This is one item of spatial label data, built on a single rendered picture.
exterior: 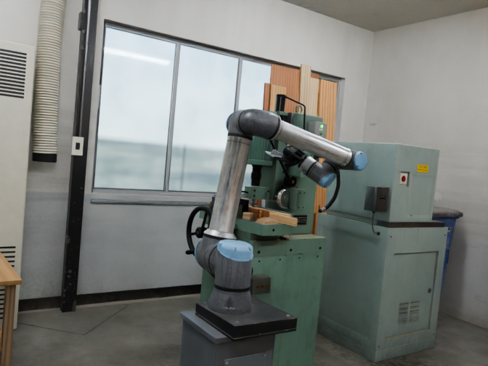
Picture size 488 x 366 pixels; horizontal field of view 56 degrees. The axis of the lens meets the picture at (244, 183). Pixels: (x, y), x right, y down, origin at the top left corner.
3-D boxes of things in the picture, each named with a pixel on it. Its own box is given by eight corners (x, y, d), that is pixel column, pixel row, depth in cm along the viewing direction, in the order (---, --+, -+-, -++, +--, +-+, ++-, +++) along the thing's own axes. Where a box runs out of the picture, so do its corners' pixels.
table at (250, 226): (185, 217, 278) (186, 208, 278) (226, 217, 297) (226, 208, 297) (247, 237, 230) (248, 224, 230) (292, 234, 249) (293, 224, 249)
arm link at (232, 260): (224, 290, 183) (227, 245, 182) (206, 279, 198) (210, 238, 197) (257, 287, 190) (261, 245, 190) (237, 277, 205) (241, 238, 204)
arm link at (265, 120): (257, 102, 191) (372, 152, 223) (242, 104, 202) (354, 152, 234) (249, 128, 190) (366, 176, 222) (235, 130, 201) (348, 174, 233)
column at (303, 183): (261, 228, 290) (272, 112, 286) (287, 227, 304) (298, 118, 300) (286, 235, 272) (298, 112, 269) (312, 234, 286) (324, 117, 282)
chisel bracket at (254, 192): (242, 200, 269) (244, 185, 268) (261, 200, 277) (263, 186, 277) (250, 202, 263) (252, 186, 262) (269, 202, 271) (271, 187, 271)
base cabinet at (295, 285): (193, 356, 281) (203, 241, 278) (265, 340, 317) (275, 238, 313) (237, 390, 246) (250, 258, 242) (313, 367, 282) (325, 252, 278)
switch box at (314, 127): (305, 148, 275) (308, 121, 274) (316, 149, 281) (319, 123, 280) (313, 148, 270) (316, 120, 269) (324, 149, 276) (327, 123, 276)
